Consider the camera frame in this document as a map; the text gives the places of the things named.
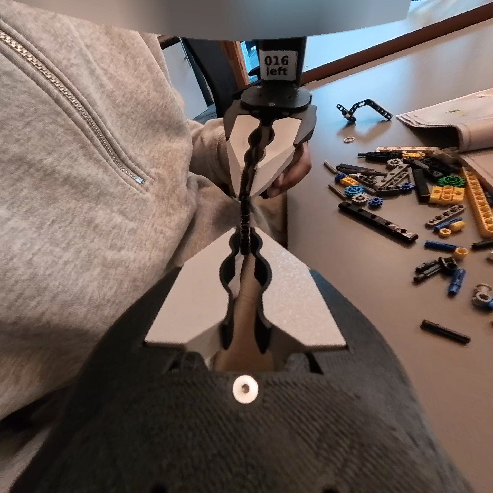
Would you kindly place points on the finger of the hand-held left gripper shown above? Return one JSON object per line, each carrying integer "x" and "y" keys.
{"x": 279, "y": 154}
{"x": 238, "y": 146}

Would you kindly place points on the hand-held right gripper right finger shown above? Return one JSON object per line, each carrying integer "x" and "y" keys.
{"x": 296, "y": 304}

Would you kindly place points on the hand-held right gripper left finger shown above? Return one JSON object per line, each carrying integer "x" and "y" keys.
{"x": 188, "y": 304}

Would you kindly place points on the thin black lego beam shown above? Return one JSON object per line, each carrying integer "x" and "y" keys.
{"x": 246, "y": 219}

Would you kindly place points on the person's left forearm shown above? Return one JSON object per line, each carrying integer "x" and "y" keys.
{"x": 208, "y": 161}

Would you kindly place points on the long black lego beam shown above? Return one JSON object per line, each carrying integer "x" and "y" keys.
{"x": 377, "y": 221}

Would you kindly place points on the short black lego axle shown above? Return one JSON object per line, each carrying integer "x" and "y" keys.
{"x": 445, "y": 331}

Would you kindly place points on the pile of small lego pieces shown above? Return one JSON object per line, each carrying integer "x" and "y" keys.
{"x": 446, "y": 194}

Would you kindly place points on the long yellow lego beam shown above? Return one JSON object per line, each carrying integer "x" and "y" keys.
{"x": 479, "y": 204}

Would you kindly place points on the person's left hand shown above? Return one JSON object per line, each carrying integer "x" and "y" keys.
{"x": 296, "y": 165}

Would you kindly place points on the black office chair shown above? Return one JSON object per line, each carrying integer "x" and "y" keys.
{"x": 208, "y": 77}

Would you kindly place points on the person's grey hoodie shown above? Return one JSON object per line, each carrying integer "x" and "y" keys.
{"x": 77, "y": 192}

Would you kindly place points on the folded instruction booklet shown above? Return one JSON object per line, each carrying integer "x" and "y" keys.
{"x": 454, "y": 119}

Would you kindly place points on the black angled lego frame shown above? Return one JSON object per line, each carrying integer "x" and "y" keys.
{"x": 379, "y": 110}

